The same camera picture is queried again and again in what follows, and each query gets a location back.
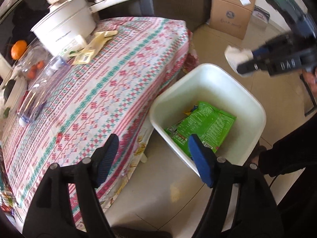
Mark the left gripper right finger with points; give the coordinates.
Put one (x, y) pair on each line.
(241, 203)

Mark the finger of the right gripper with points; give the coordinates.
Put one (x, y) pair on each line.
(279, 47)
(255, 65)

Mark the white bowl with avocado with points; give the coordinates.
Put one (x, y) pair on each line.
(12, 93)

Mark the white tissue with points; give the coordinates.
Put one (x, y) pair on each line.
(236, 56)

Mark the green snack bag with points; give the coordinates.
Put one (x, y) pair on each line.
(209, 123)

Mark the yellow snack wrapper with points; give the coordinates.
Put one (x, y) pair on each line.
(189, 111)

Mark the person right hand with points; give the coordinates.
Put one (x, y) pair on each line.
(310, 79)

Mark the white electric cooking pot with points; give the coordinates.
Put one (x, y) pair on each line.
(70, 19)

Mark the orange tangerine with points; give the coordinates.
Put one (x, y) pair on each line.
(18, 49)

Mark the lower cardboard box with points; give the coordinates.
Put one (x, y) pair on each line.
(229, 18)

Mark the clear plastic water bottle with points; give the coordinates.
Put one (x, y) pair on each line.
(39, 92)

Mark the white labelled tube bottle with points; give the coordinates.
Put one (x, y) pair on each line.
(68, 47)

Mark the clear glass jar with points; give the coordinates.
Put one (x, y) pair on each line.
(33, 61)

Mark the white plastic trash bin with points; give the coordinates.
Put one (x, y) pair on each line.
(208, 102)

